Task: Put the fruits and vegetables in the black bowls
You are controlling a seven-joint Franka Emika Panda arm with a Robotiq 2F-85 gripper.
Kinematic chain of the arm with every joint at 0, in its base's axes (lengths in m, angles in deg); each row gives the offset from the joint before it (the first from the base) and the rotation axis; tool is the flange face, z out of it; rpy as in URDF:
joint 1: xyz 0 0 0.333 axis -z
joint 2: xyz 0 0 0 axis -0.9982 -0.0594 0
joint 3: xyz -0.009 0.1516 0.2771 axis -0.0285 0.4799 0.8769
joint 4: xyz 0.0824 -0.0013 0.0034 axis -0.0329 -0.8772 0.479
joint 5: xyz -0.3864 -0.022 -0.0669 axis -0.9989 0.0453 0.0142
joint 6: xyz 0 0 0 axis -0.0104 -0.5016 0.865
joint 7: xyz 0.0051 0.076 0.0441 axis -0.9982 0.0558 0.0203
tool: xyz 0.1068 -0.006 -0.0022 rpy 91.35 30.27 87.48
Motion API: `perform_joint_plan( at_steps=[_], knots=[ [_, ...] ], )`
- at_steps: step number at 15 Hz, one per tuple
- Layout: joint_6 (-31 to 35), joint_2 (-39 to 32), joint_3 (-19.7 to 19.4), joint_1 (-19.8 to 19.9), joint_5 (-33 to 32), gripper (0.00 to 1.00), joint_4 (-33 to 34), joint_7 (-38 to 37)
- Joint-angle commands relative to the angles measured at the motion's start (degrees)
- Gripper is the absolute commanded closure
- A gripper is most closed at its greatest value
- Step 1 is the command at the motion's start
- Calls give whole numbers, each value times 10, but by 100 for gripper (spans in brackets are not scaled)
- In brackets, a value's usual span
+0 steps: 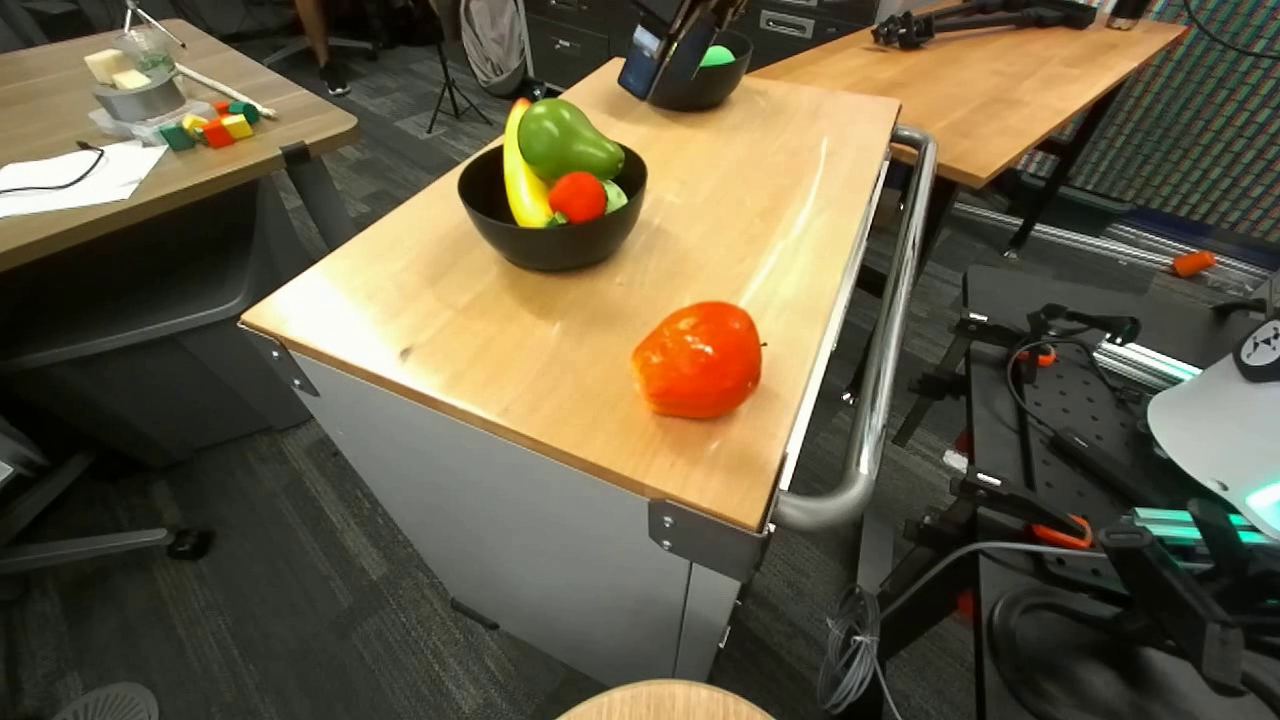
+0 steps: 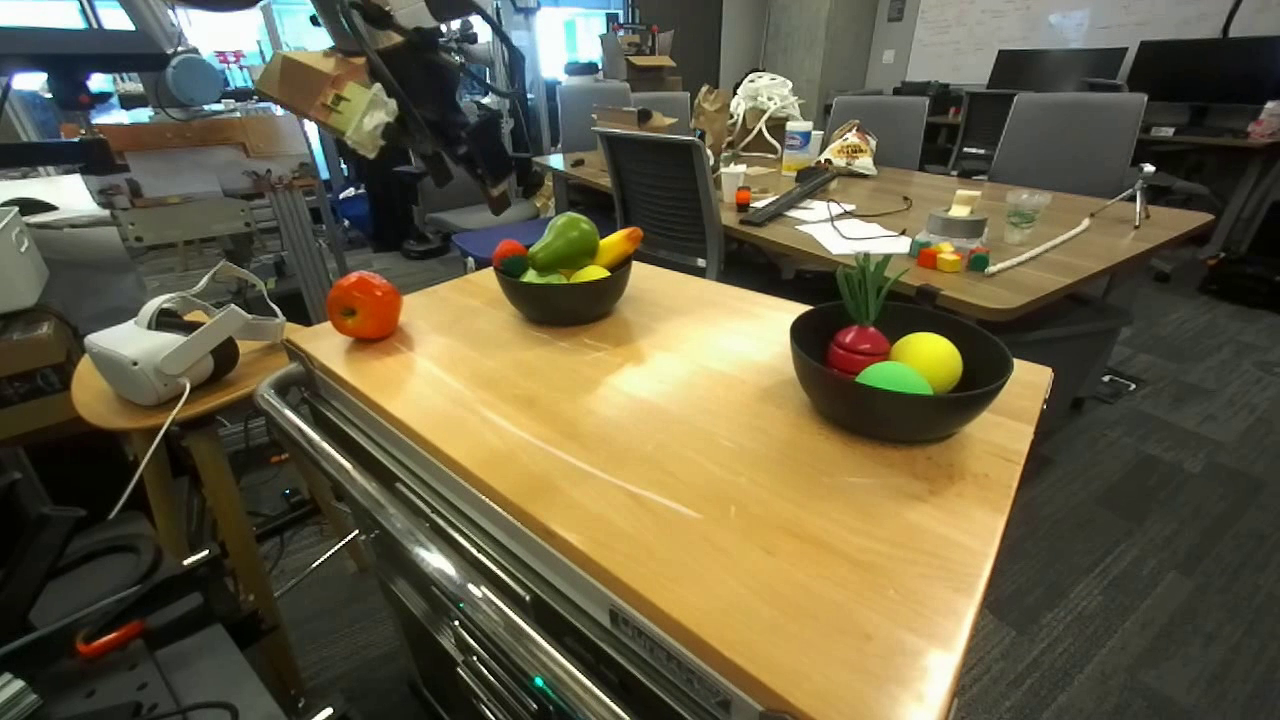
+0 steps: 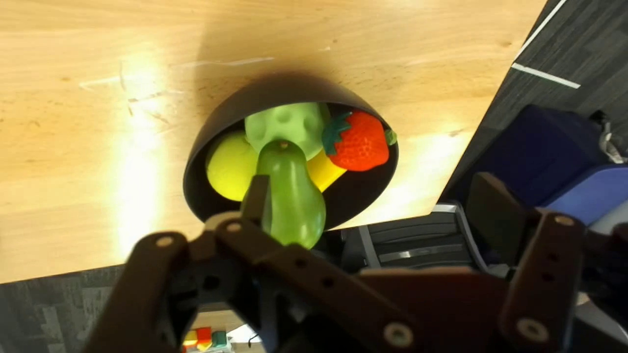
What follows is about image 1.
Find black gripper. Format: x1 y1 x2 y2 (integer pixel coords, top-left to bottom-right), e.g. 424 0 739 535
626 0 750 104

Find steel cart handle bar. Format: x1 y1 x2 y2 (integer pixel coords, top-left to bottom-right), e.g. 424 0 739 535
770 128 938 539

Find wooden meeting table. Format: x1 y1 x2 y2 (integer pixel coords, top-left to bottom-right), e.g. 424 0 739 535
0 11 358 277

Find black plastic bowl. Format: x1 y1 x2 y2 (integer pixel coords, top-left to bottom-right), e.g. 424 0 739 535
455 136 650 277
616 28 758 114

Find colourful toy blocks cluster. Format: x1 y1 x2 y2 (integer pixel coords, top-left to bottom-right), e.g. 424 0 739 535
154 93 262 150

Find black folded tripod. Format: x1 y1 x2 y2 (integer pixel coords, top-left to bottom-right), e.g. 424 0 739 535
867 0 1104 54

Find white plastic stick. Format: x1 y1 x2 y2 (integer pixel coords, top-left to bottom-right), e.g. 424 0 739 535
170 54 281 121

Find clear plastic container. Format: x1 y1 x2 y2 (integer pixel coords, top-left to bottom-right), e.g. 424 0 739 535
81 18 186 123

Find white rounded machine housing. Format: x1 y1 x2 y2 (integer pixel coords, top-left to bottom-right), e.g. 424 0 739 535
1145 271 1280 535

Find red orange tomato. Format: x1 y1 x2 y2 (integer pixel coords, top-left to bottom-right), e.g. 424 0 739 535
626 296 768 424

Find light wooden work table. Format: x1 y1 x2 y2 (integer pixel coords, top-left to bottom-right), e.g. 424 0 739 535
750 0 1191 192

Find small red toy fruit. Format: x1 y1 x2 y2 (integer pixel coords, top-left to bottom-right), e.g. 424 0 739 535
544 168 611 226

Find metal tool cart cabinet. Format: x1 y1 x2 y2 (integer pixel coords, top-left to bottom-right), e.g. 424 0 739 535
284 349 770 686

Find white paper sheets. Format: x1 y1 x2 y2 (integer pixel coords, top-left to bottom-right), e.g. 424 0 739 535
0 136 170 219

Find black office chair base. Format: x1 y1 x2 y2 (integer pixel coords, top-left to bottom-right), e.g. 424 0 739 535
0 413 215 580

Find green toy pear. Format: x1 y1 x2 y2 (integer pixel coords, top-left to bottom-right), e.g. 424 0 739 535
512 93 626 189

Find orange handled clamp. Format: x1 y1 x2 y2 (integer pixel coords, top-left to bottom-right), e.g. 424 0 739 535
1024 511 1099 550

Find round wooden stool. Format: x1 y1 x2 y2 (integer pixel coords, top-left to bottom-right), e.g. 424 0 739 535
557 675 777 720

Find yellow toy banana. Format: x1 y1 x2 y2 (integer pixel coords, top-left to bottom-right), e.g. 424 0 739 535
495 94 558 232

